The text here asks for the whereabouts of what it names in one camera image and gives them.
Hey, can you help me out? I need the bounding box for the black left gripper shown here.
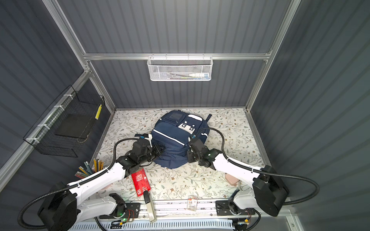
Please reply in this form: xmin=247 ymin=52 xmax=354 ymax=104
xmin=138 ymin=142 xmax=165 ymax=166

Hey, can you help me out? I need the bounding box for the red notebook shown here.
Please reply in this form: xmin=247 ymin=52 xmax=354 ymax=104
xmin=131 ymin=168 xmax=151 ymax=197

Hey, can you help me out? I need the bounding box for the navy blue student backpack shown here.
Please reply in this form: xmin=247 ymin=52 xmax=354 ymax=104
xmin=150 ymin=110 xmax=212 ymax=169

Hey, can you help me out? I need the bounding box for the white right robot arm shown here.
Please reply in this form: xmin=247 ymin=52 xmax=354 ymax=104
xmin=188 ymin=128 xmax=320 ymax=217

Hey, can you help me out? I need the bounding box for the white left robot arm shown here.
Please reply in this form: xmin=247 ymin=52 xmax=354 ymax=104
xmin=17 ymin=134 xmax=164 ymax=231

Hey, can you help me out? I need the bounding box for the pink pouch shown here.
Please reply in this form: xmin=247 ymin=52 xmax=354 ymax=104
xmin=225 ymin=174 xmax=240 ymax=186

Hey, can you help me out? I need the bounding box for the black silver stapler tool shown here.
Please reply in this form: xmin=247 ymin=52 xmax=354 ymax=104
xmin=143 ymin=191 xmax=157 ymax=223

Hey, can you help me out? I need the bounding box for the small clear packet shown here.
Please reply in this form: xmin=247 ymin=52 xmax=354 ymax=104
xmin=187 ymin=195 xmax=198 ymax=211

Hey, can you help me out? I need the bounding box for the pink cup with pencils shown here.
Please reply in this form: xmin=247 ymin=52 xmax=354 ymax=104
xmin=74 ymin=158 xmax=112 ymax=180

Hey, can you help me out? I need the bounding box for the white tube in basket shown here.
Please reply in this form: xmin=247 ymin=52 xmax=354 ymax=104
xmin=189 ymin=73 xmax=209 ymax=80

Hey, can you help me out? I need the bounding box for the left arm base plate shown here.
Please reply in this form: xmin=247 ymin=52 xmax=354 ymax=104
xmin=99 ymin=203 xmax=141 ymax=220

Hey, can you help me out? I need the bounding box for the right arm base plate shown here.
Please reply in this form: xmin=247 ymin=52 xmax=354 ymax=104
xmin=215 ymin=200 xmax=256 ymax=217

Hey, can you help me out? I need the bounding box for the black wire wall basket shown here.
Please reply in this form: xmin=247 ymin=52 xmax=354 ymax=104
xmin=24 ymin=87 xmax=105 ymax=158

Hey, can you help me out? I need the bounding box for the white wire mesh basket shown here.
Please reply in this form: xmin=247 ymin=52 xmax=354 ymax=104
xmin=147 ymin=55 xmax=214 ymax=82

